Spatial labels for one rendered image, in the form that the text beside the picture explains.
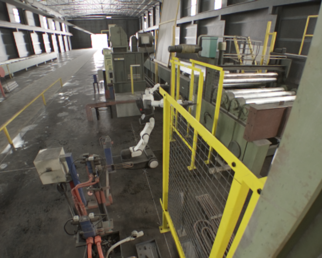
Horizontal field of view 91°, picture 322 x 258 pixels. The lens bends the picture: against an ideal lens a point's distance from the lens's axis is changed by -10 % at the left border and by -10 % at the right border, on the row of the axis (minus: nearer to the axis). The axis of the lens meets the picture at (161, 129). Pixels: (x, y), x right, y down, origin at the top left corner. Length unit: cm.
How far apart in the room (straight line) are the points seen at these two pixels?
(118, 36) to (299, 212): 599
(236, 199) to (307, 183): 54
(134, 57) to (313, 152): 596
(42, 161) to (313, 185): 248
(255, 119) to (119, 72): 446
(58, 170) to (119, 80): 421
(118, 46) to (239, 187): 566
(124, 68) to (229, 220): 565
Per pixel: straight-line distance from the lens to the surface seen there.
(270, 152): 360
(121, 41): 607
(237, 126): 349
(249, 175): 65
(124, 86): 615
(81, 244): 166
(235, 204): 79
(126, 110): 563
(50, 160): 249
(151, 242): 255
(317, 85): 22
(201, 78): 274
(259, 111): 298
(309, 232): 59
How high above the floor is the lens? 224
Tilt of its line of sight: 27 degrees down
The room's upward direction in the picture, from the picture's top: straight up
